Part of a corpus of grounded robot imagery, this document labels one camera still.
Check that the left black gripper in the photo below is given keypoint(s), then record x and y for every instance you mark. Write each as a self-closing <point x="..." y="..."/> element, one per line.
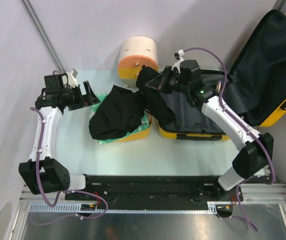
<point x="84" y="100"/>

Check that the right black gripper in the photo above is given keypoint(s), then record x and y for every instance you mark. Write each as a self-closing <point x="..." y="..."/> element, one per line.
<point x="158" y="82"/>

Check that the black garment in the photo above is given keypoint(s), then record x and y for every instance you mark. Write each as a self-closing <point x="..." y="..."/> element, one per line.
<point x="155" y="103"/>
<point x="120" y="113"/>

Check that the pastel round drawer box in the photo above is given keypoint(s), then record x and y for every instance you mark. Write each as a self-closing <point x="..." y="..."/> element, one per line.
<point x="136" y="52"/>

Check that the green white patterned towel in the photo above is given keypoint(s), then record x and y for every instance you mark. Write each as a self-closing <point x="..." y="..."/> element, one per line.
<point x="94" y="108"/>

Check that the yellow plastic basket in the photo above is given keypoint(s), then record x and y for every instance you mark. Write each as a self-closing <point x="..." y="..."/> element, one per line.
<point x="141" y="132"/>

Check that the silver metal padlock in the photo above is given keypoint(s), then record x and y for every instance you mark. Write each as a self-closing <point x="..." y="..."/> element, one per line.
<point x="219" y="86"/>

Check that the yellow Pikachu suitcase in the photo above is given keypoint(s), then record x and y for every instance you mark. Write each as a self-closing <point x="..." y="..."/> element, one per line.
<point x="256" y="88"/>

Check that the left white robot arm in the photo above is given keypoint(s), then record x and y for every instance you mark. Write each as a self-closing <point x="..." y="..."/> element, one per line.
<point x="43" y="173"/>

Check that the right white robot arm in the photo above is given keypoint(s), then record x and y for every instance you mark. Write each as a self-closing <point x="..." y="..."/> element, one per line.
<point x="254" y="149"/>

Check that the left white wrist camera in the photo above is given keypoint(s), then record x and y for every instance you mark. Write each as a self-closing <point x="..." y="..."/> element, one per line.
<point x="69" y="79"/>

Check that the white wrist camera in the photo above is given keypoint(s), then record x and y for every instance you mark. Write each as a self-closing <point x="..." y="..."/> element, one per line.
<point x="179" y="59"/>
<point x="69" y="79"/>

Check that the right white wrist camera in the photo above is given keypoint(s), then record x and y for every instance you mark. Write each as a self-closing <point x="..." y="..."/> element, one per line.
<point x="179" y="59"/>

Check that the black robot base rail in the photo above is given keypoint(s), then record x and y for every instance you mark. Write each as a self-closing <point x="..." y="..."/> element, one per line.
<point x="165" y="192"/>

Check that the white slotted cable duct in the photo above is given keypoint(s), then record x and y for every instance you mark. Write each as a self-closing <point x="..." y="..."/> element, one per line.
<point x="199" y="208"/>

